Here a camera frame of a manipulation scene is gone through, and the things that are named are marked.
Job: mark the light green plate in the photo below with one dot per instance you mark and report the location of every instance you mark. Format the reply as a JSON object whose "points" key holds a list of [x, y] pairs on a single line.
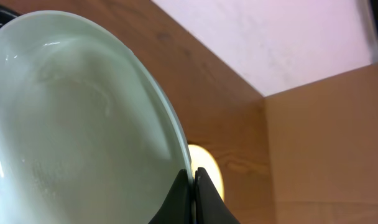
{"points": [[87, 135]]}

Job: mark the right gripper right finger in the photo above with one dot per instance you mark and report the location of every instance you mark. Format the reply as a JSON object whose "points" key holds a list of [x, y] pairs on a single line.
{"points": [[210, 208]]}

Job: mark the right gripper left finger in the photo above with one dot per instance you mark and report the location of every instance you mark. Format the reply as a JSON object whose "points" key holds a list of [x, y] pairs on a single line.
{"points": [[176, 208]]}

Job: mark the yellow plate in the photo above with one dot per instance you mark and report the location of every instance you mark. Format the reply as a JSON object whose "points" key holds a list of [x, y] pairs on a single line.
{"points": [[200, 157]]}

